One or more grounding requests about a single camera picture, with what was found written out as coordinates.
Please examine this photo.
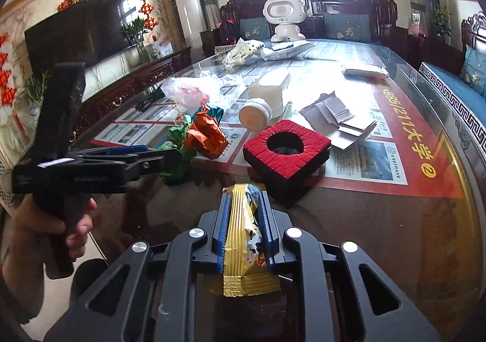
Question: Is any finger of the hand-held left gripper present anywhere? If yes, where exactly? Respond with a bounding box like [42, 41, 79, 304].
[114, 148, 183, 178]
[70, 144, 149, 159]

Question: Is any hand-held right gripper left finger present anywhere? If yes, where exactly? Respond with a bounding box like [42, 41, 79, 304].
[43, 192, 232, 342]

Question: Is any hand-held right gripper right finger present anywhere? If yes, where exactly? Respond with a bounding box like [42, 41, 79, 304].
[256, 190, 443, 342]

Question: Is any yellow snack wrapper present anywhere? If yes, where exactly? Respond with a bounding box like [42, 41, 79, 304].
[208, 183, 282, 297]

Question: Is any orange paper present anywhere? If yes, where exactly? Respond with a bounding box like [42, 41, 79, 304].
[183, 107, 228, 160]

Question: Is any teal paper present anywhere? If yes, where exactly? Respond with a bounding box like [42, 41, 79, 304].
[192, 104, 224, 126]

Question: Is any clear plastic bag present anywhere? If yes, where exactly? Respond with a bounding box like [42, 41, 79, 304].
[161, 74, 247, 111]

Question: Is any red and black foam box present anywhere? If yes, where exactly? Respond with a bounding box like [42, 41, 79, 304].
[243, 119, 332, 208]

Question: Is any white round bottle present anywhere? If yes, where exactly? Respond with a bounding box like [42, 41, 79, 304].
[238, 98, 274, 128]

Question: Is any white plastic container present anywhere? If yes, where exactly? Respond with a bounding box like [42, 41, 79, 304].
[248, 72, 293, 118]

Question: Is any grey cardboard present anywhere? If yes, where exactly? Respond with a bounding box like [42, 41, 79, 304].
[299, 91, 378, 149]

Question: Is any person's left forearm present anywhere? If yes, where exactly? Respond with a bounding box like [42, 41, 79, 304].
[0, 228, 48, 327]

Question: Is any person's left hand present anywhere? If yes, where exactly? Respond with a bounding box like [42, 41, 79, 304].
[9, 196, 98, 263]

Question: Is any dark wooden television cabinet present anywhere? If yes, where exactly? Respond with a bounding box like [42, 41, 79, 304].
[70, 46, 192, 145]

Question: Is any small green leafy plant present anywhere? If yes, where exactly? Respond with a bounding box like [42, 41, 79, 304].
[23, 72, 50, 118]

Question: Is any green and white box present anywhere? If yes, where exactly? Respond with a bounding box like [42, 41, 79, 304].
[150, 40, 173, 60]

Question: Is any green plant in glass vase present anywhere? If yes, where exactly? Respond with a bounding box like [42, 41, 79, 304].
[121, 17, 152, 63]

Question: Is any black flat television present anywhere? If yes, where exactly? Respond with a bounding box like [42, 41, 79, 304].
[25, 0, 139, 79]

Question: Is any dark bag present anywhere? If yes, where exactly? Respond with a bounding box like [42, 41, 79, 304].
[218, 21, 240, 46]

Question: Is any white tower air conditioner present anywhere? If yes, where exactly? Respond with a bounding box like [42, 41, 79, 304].
[169, 0, 207, 58]

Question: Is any teal embroidered cushion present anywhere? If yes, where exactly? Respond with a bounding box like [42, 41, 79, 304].
[239, 17, 272, 39]
[323, 12, 373, 43]

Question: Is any printed poster under glass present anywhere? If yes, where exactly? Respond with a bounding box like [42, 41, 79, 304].
[91, 40, 466, 198]

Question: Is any white tray with blue items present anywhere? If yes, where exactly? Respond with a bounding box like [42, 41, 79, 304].
[260, 40, 316, 62]

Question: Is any white robot toy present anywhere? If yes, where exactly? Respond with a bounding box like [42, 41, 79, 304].
[263, 0, 307, 43]

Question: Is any blue seat pad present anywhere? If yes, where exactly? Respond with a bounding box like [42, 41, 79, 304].
[419, 63, 486, 134]

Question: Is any blue embroidered pillow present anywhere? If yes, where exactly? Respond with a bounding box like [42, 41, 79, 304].
[459, 46, 486, 97]

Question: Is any green potted plant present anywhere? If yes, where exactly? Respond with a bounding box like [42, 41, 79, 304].
[433, 6, 454, 41]

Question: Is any carved wooden side sofa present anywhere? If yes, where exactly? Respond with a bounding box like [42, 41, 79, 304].
[418, 12, 486, 160]

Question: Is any red knot string decoration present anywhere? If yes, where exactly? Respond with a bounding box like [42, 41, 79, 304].
[133, 0, 159, 43]

